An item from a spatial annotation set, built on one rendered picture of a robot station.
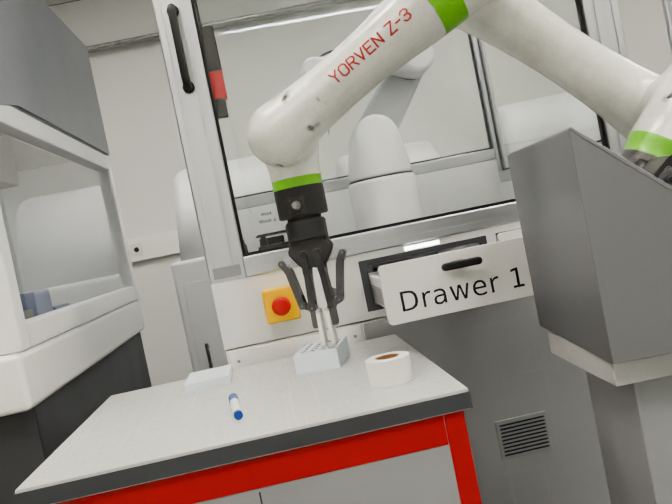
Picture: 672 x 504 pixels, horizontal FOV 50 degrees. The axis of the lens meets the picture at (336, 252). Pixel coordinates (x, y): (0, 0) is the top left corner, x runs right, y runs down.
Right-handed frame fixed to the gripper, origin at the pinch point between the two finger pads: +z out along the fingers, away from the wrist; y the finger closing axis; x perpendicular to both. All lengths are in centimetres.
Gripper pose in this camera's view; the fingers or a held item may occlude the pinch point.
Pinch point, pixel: (326, 326)
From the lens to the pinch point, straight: 134.1
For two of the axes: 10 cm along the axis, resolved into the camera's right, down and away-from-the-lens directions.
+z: 2.0, 9.8, 0.3
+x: 1.7, -0.7, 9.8
